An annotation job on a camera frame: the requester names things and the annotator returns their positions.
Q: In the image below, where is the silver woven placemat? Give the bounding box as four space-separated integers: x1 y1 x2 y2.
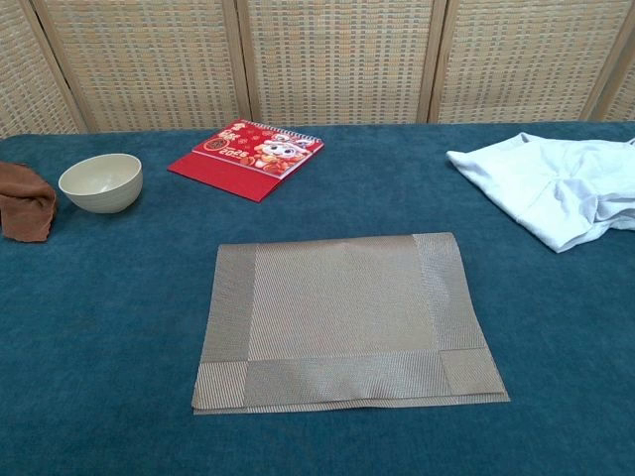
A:
190 231 511 417

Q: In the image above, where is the cream round bowl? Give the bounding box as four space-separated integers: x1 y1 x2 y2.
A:
58 153 145 215

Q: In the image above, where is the red desk calendar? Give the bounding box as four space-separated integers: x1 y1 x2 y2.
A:
167 118 327 204

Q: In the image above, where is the woven folding screen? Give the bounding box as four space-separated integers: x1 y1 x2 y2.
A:
0 0 635 140

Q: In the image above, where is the teal table cover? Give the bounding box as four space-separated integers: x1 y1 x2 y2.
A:
0 121 635 476

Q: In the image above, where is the white crumpled shirt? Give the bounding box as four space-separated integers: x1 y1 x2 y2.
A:
445 131 635 255

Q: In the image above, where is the brown crumpled cloth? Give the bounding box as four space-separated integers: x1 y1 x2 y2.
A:
0 161 58 243

